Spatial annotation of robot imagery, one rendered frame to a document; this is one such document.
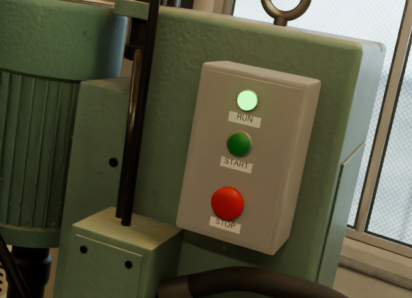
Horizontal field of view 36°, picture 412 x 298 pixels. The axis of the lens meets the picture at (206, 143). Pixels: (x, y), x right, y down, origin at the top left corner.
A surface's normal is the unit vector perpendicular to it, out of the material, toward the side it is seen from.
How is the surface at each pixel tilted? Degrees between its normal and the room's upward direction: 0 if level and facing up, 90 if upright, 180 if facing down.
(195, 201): 90
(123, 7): 90
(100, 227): 0
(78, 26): 90
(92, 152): 90
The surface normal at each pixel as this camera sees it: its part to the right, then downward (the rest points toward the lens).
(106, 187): -0.36, 0.14
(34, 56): -0.05, 0.21
